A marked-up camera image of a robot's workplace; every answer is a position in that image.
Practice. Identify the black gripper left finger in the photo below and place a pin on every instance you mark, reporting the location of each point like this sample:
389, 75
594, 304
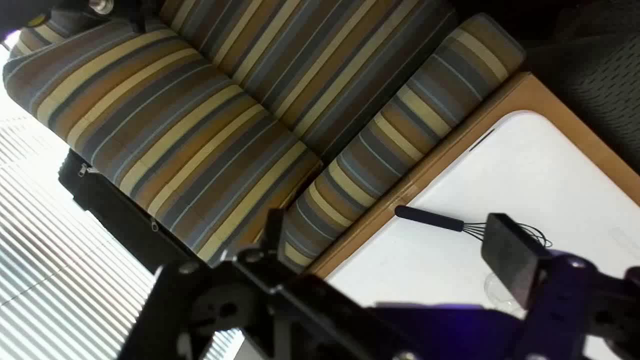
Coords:
220, 307

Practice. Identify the white table board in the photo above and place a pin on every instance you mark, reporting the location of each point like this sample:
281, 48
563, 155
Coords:
533, 180

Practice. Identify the striped fabric sofa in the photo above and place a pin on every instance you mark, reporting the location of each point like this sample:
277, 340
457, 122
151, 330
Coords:
346, 61

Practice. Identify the grey fabric sofa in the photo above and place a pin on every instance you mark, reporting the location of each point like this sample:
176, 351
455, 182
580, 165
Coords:
592, 61

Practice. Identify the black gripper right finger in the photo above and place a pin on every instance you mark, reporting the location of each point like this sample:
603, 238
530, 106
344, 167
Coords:
511, 256

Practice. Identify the black metal stand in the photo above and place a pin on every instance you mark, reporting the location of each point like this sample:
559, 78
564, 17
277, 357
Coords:
113, 206

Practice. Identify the striped sofa cushion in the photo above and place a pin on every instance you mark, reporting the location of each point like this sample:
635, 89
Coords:
161, 127

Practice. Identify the white window blinds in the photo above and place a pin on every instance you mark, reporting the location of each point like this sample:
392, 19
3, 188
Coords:
53, 267

